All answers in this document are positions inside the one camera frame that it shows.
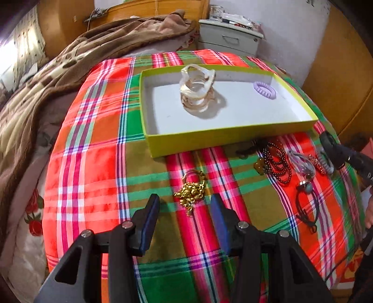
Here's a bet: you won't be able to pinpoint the yellow-green cardboard box tray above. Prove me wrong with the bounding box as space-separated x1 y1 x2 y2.
139 65 319 158

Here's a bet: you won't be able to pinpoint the pale blue spiral hair tie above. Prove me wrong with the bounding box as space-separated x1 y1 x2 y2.
318 147 335 175

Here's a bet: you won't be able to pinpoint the dark red bead bracelet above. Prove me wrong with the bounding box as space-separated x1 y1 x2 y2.
253 140 292 186

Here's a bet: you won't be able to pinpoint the white nightstand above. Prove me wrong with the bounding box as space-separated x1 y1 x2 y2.
198 19 264 58

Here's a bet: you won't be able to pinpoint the wooden headboard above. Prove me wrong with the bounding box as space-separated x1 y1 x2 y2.
87 0 210 30

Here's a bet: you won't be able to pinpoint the purple spiral hair tie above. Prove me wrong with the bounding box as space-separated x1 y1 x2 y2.
253 82 277 101

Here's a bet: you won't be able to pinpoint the gold hoop earrings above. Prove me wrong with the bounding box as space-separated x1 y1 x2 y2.
183 169 206 183

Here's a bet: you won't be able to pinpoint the wooden wardrobe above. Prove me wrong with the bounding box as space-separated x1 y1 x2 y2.
301 6 373 143

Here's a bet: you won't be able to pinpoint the grey elastic hair tie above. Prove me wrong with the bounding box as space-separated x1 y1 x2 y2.
287 150 317 178

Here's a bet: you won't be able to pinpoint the wooden cabinet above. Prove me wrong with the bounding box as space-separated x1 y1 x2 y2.
38 0 95 59

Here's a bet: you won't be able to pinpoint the clear hair claw clip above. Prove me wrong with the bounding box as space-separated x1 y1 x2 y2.
178 64 226 119

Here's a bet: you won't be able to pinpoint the person's right hand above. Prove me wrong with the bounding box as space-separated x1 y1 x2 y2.
364 192 373 229

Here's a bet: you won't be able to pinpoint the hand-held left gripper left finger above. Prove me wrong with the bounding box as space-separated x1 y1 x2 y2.
35 194 161 303

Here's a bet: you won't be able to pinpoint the brown plush blanket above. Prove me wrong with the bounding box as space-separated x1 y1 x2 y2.
0 9 199 248

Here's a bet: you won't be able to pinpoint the nightstand clutter pile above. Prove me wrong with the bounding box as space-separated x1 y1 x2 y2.
226 14 263 33

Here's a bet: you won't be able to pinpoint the gold bead chain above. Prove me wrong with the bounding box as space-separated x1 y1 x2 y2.
174 179 208 217

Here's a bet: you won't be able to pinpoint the patterned curtain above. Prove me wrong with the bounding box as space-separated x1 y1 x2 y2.
0 9 47 91

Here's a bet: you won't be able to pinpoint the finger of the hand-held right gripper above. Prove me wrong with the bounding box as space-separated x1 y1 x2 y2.
320 132 348 171

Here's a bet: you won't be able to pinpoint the floral bed sheet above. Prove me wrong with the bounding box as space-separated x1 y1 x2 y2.
0 186 56 292

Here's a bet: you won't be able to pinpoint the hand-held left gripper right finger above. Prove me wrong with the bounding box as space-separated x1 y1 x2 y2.
210 193 335 303

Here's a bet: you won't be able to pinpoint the black hair tie with stone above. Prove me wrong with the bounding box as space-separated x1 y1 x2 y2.
295 180 320 234

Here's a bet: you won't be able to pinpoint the red green plaid blanket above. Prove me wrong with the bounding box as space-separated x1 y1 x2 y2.
42 49 365 303

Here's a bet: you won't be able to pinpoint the clear glass jar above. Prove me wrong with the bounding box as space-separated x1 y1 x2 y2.
208 5 227 21

